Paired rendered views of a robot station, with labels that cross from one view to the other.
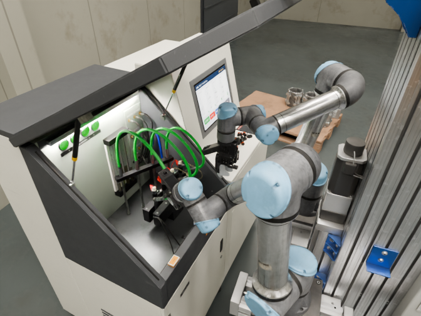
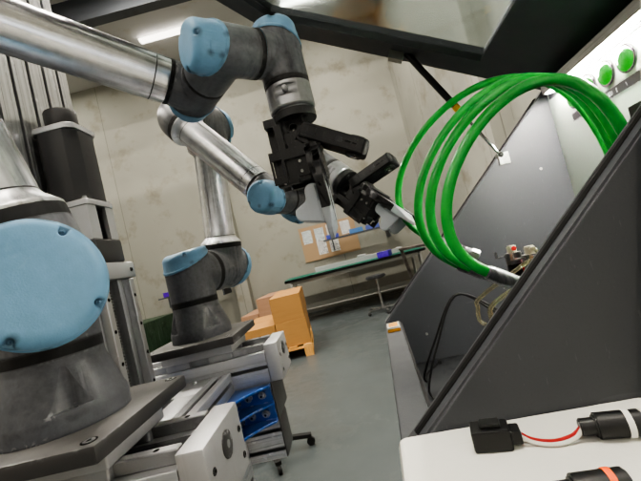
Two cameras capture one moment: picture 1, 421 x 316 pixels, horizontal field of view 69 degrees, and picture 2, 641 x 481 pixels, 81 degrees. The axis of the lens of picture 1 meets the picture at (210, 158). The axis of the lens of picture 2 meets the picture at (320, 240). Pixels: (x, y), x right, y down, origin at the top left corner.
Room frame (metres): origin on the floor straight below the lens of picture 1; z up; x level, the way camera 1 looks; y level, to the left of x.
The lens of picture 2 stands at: (1.66, -0.26, 1.16)
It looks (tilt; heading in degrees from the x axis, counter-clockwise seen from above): 2 degrees up; 162
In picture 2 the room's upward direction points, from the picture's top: 14 degrees counter-clockwise
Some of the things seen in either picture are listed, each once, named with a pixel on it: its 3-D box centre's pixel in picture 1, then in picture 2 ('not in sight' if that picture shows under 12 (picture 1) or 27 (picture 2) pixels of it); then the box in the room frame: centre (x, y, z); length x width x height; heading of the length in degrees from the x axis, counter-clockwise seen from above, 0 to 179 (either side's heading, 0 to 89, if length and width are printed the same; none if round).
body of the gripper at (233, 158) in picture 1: (227, 151); (298, 151); (1.08, -0.07, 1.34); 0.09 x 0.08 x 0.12; 64
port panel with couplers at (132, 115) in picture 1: (138, 133); not in sight; (1.45, 0.40, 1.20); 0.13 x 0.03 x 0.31; 154
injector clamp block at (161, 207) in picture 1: (170, 202); not in sight; (1.22, 0.22, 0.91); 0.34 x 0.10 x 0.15; 154
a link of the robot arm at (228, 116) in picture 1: (227, 117); (278, 56); (1.09, -0.07, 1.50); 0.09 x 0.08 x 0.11; 108
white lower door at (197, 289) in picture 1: (201, 288); not in sight; (1.00, 0.04, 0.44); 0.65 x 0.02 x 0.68; 154
